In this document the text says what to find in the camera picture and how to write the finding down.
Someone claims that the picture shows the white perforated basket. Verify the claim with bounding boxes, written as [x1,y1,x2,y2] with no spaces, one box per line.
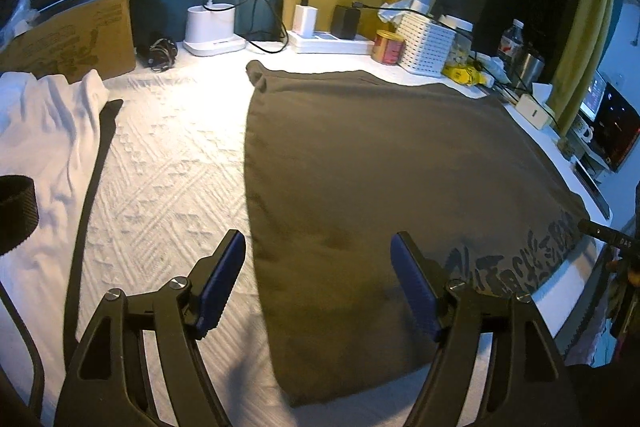
[395,13,457,78]

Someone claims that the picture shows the small beige box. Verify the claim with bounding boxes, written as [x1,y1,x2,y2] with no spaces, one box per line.
[515,94,553,130]

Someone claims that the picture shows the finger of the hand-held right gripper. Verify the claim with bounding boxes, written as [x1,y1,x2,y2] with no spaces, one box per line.
[577,218,640,258]

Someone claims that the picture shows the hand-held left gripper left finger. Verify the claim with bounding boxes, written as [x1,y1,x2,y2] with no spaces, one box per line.
[54,229,247,427]

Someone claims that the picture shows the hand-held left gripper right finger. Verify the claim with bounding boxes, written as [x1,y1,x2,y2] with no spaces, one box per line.
[391,231,583,427]

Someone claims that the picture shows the black adapter cable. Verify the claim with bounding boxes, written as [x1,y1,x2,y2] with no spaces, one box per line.
[352,1,473,40]

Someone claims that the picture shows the stainless steel cup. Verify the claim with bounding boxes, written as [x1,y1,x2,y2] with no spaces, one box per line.
[515,47,546,80]

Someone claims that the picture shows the small lit screen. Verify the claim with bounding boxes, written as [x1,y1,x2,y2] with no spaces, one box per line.
[580,71,607,118]

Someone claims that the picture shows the dark monitor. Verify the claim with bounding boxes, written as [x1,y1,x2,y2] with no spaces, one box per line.
[597,82,640,172]

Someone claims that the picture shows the olive printed sweatshirt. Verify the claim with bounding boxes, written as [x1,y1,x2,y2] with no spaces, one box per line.
[243,59,591,408]

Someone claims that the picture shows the red round tin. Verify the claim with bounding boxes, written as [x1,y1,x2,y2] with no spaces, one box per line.
[371,29,407,65]

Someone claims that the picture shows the olive curtain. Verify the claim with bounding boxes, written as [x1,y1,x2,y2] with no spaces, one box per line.
[550,0,618,138]

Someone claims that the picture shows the white lidded jar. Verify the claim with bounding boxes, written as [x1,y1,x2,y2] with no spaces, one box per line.
[440,14,473,68]

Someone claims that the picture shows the white textured tablecloth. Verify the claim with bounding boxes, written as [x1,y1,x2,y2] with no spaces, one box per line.
[0,39,608,427]

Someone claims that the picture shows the yellow snack packet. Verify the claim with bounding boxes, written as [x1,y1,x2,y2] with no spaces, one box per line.
[442,62,493,86]

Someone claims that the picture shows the black coiled cable bundle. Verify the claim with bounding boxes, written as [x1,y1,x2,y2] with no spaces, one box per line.
[136,37,178,72]

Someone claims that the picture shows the white power strip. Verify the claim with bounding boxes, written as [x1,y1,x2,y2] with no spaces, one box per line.
[287,30,376,55]

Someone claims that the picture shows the black braided cable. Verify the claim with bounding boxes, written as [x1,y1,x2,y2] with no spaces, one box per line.
[0,279,43,418]

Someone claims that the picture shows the white charger plug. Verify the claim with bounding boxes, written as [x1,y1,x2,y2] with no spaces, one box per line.
[292,4,317,38]

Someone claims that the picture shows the white cloth garment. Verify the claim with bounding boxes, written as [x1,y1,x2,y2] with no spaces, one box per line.
[0,69,111,338]

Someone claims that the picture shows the black power adapter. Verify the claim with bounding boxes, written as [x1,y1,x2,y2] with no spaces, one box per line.
[331,4,362,41]

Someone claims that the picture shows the brown cardboard box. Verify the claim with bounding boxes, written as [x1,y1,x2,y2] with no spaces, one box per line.
[0,0,138,82]

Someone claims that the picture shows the black webbing strap loop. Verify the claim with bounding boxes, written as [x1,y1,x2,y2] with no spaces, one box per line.
[0,175,40,254]

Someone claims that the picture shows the black lamp cable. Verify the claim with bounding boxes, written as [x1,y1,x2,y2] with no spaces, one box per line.
[212,0,291,55]

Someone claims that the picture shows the clear plastic water bottle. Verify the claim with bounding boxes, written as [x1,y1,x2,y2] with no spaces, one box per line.
[497,19,525,62]

